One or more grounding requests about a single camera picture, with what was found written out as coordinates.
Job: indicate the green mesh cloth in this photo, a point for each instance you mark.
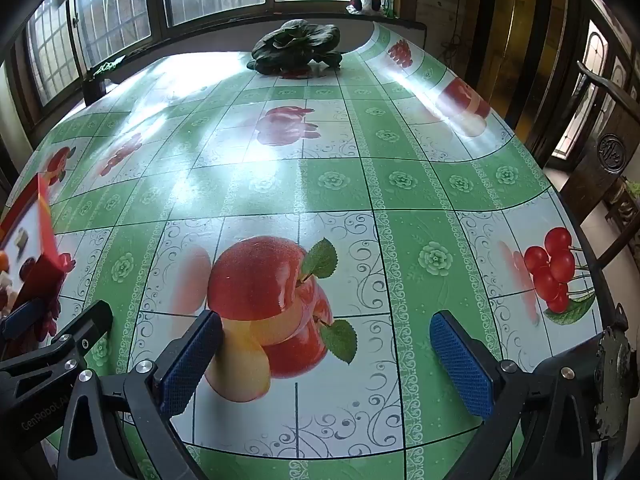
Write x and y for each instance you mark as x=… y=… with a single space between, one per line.
x=107 y=66

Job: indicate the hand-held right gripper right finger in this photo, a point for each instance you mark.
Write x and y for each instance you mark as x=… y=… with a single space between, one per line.
x=462 y=365

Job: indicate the black pot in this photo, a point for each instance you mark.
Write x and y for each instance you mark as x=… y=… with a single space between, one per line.
x=93 y=92

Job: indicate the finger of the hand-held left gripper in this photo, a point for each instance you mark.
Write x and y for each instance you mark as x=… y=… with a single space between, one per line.
x=85 y=330
x=20 y=317

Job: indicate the wooden glazed door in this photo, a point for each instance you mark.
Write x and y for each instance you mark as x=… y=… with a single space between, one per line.
x=595 y=55

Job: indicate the tarnished metal disc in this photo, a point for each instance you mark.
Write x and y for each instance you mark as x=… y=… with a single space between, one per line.
x=612 y=385

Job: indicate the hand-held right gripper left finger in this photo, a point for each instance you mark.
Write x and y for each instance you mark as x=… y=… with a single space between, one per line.
x=190 y=360

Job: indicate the dark carved wooden chair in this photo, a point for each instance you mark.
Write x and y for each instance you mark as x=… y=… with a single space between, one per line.
x=612 y=155

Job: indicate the plastic bag with dark contents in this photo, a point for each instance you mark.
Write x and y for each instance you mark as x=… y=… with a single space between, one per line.
x=367 y=1

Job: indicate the green bottle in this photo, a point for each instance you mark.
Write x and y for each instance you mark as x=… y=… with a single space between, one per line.
x=390 y=2

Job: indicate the dark green crumpled cloth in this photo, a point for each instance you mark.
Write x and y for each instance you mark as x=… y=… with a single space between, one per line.
x=295 y=45

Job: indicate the green printed tablecloth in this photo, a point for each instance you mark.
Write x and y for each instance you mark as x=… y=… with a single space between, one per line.
x=350 y=185

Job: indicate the yellow board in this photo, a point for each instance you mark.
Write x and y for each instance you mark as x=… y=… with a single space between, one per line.
x=525 y=35

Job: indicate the red gift box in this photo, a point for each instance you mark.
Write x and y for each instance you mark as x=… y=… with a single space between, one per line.
x=45 y=255

